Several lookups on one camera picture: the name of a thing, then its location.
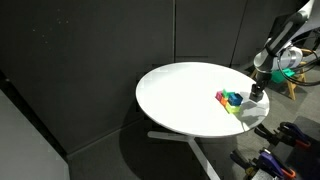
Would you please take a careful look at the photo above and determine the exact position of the wooden lounge chair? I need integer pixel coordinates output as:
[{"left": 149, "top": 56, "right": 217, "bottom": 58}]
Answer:
[{"left": 249, "top": 48, "right": 317, "bottom": 101}]

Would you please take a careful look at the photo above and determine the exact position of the round white table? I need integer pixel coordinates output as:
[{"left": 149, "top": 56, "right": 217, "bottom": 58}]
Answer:
[{"left": 136, "top": 62, "right": 269, "bottom": 180}]

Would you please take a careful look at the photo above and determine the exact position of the gray block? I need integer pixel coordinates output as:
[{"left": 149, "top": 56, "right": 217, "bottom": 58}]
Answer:
[{"left": 249, "top": 93, "right": 263, "bottom": 102}]

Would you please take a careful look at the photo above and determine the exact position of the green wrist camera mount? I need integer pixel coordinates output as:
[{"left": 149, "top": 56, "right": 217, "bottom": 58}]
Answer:
[{"left": 271, "top": 68, "right": 295, "bottom": 83}]

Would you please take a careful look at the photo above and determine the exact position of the blue block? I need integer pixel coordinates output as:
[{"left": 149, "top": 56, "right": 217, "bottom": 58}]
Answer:
[{"left": 228, "top": 93, "right": 243, "bottom": 106}]

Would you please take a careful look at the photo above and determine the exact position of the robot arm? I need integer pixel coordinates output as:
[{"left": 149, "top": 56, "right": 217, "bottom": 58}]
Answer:
[{"left": 250, "top": 0, "right": 320, "bottom": 101}]

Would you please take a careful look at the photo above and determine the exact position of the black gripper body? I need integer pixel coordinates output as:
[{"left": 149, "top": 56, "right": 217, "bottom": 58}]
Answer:
[{"left": 256, "top": 72, "right": 269, "bottom": 88}]

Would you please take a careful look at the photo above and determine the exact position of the white cabinet corner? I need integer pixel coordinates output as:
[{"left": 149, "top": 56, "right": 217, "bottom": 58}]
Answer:
[{"left": 0, "top": 91, "right": 71, "bottom": 180}]

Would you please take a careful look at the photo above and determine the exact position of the magenta block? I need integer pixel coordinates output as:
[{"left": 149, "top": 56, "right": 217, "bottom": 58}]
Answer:
[{"left": 215, "top": 91, "right": 223, "bottom": 101}]

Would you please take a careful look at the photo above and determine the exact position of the orange block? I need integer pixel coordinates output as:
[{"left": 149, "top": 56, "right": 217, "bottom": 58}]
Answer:
[{"left": 220, "top": 97, "right": 228, "bottom": 107}]

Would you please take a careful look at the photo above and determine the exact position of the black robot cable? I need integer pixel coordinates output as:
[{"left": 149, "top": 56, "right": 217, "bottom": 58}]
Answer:
[{"left": 263, "top": 34, "right": 320, "bottom": 87}]

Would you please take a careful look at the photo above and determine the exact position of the upper blue spring clamp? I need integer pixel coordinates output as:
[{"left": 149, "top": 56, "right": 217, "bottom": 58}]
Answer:
[{"left": 254, "top": 122, "right": 311, "bottom": 148}]

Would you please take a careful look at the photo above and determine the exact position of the lower blue spring clamp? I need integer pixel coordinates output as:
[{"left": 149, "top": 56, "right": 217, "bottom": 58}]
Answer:
[{"left": 230, "top": 149, "right": 296, "bottom": 180}]

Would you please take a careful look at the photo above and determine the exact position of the lime green block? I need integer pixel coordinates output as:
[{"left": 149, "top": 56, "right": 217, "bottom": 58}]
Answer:
[{"left": 225, "top": 103, "right": 241, "bottom": 114}]

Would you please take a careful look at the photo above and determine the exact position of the blue spring clamp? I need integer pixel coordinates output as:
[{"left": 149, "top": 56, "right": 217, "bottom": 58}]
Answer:
[
  {"left": 254, "top": 122, "right": 311, "bottom": 148},
  {"left": 230, "top": 149, "right": 296, "bottom": 180}
]

